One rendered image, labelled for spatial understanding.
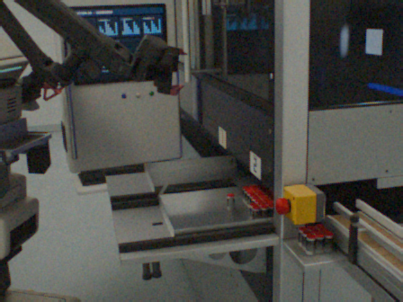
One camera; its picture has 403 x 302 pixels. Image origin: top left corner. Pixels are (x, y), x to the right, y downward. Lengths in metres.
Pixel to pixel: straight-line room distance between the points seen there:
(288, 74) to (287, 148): 0.18
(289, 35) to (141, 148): 1.17
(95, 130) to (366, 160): 1.19
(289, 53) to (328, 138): 0.23
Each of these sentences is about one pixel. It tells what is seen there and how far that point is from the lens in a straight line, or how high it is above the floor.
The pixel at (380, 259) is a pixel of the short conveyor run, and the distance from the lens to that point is 1.12.
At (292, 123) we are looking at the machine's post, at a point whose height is 1.18.
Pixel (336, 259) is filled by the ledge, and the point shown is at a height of 0.88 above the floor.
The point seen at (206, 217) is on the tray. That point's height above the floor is 0.88.
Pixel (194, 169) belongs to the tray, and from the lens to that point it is 1.84.
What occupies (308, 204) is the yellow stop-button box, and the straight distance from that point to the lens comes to 1.17.
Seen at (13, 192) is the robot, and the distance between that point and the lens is 1.87.
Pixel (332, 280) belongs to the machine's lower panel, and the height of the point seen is 0.74.
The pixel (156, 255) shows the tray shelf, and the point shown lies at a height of 0.88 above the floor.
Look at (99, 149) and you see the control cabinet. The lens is 2.15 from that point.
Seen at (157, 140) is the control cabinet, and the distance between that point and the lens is 2.19.
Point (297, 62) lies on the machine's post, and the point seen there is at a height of 1.32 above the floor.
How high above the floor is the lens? 1.44
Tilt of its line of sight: 15 degrees down
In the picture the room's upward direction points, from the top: 2 degrees counter-clockwise
